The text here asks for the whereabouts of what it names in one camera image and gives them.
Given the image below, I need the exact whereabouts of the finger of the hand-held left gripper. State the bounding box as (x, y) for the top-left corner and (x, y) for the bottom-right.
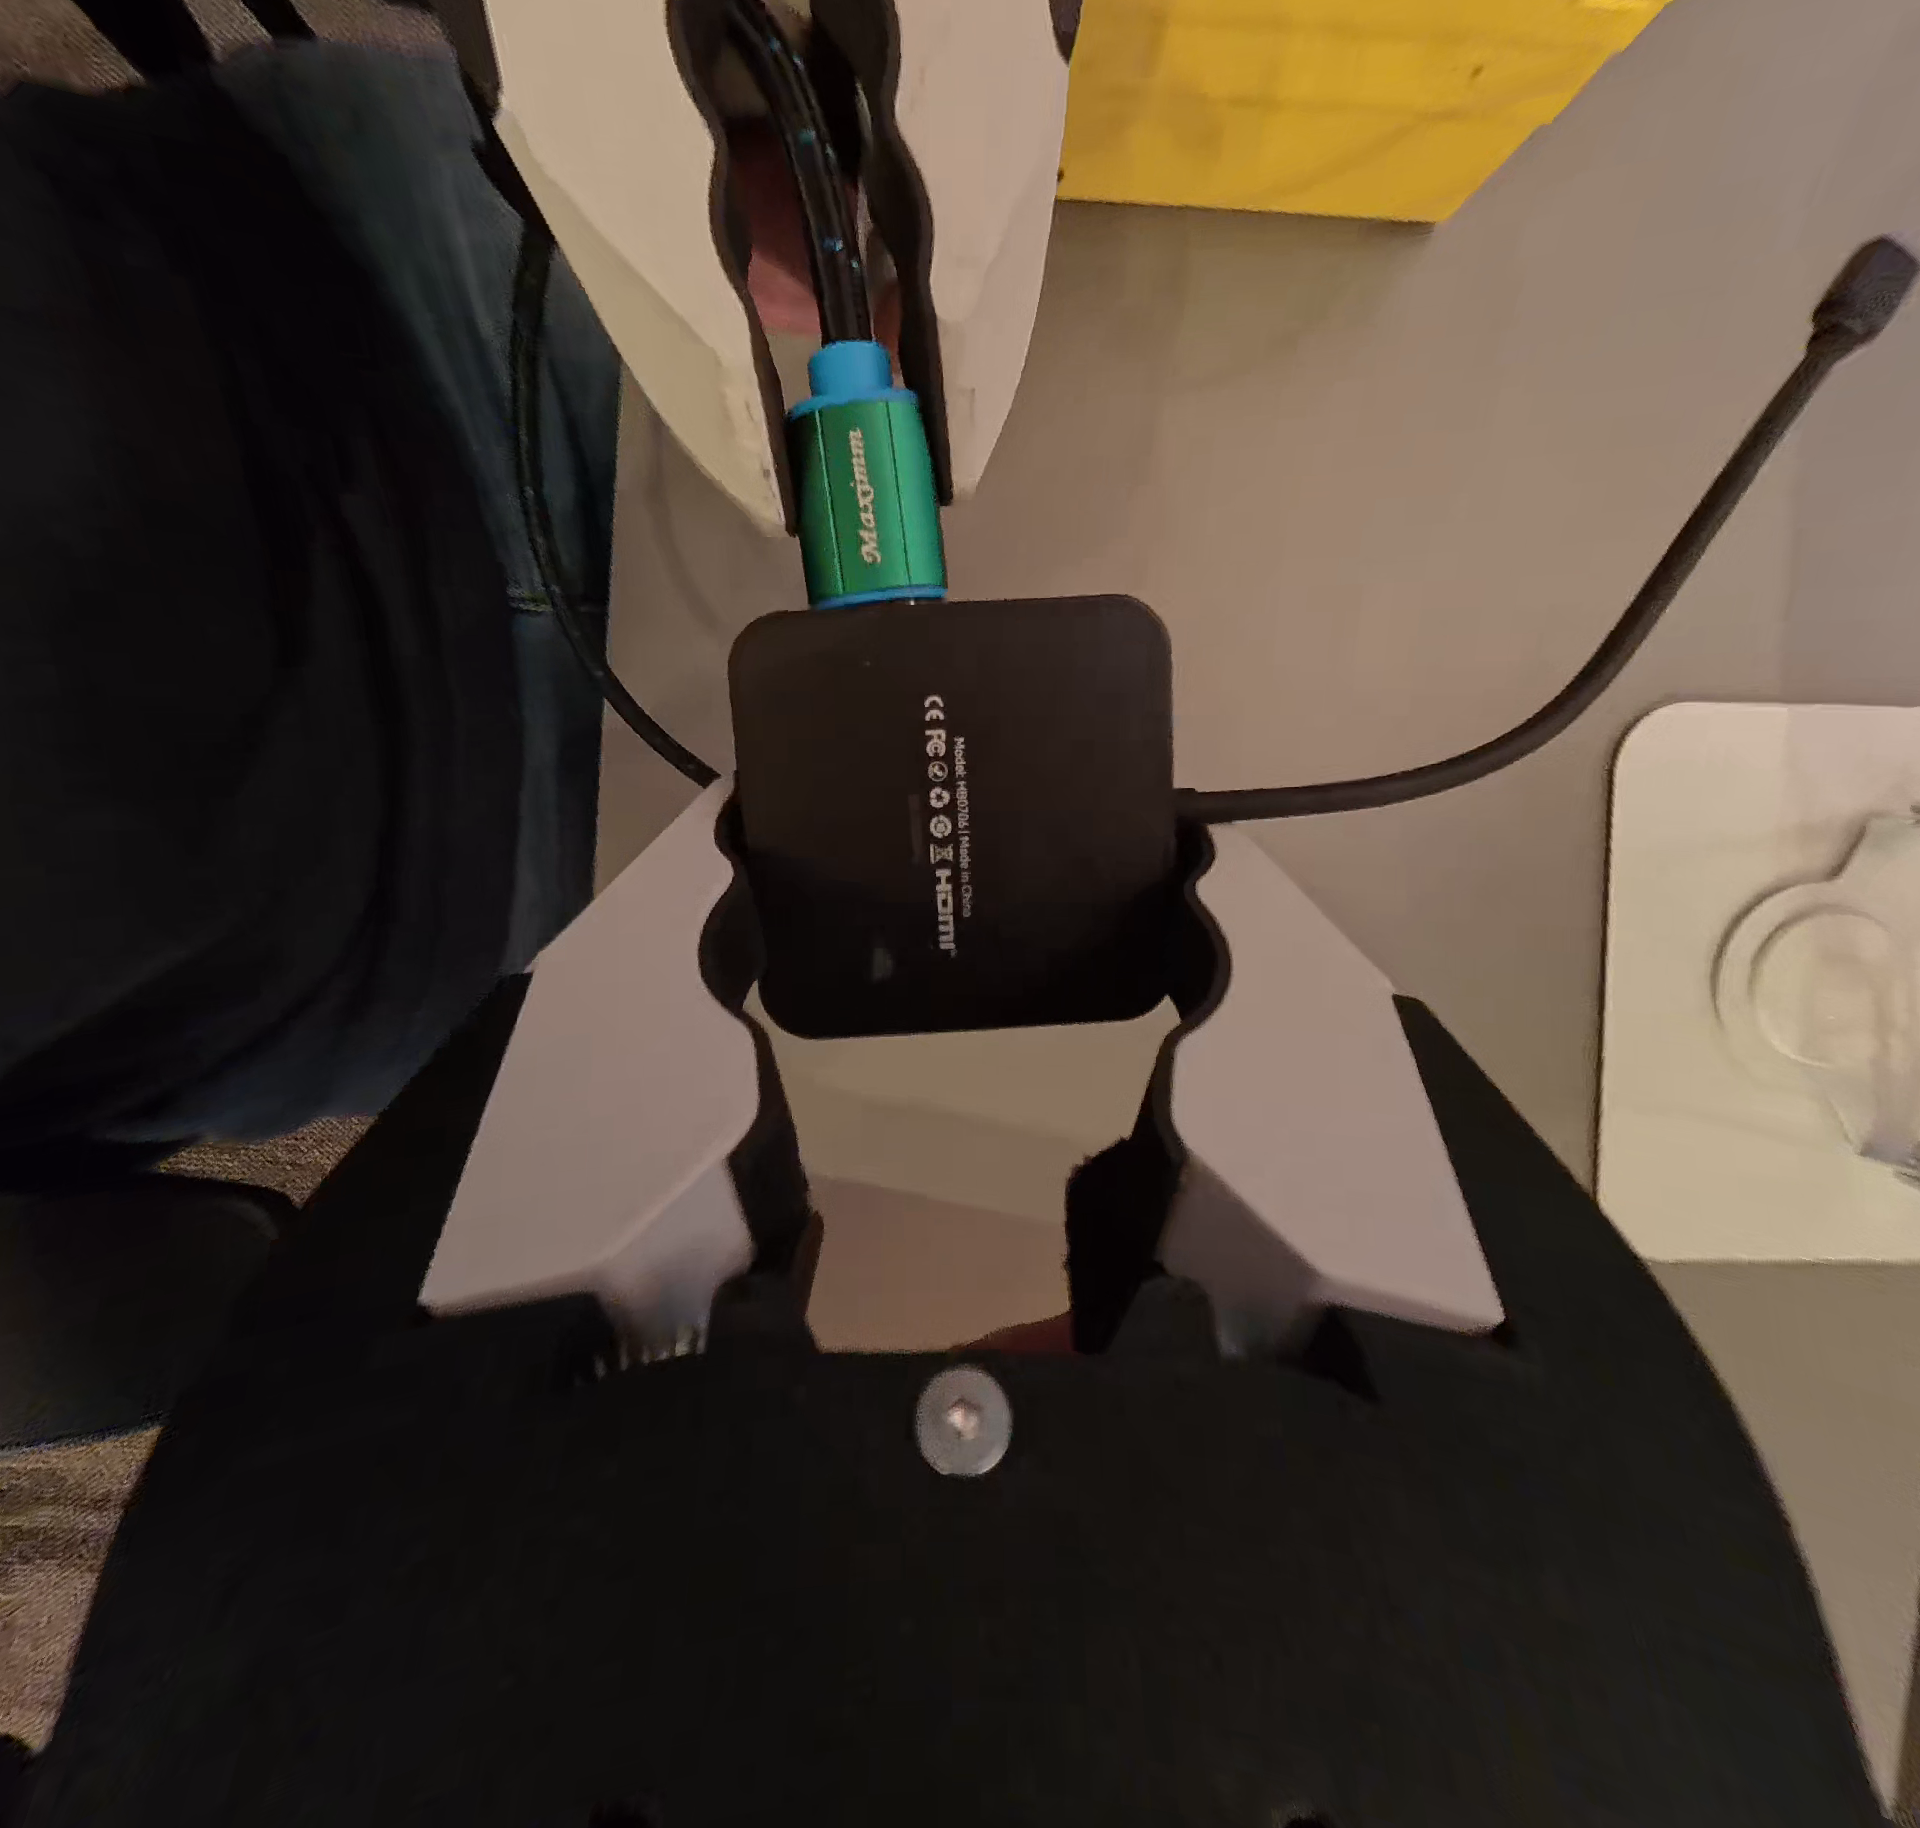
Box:
(464, 0), (796, 539)
(787, 0), (1075, 509)

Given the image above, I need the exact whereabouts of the black hdmi switch box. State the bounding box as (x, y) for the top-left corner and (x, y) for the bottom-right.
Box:
(730, 239), (1920, 1044)

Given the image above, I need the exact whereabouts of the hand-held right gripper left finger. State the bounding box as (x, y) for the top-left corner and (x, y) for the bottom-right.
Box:
(420, 779), (812, 1320)

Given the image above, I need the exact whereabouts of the black braided hdmi cable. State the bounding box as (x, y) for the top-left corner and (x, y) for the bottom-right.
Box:
(506, 0), (956, 795)

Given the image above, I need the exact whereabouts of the yellow plastic bin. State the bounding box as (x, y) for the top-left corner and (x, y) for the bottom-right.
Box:
(1056, 0), (1735, 224)

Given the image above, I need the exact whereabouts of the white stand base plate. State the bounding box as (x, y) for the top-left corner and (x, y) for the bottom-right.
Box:
(1597, 698), (1920, 1266)

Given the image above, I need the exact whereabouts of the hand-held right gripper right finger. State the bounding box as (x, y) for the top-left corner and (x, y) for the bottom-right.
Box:
(1154, 825), (1502, 1335)

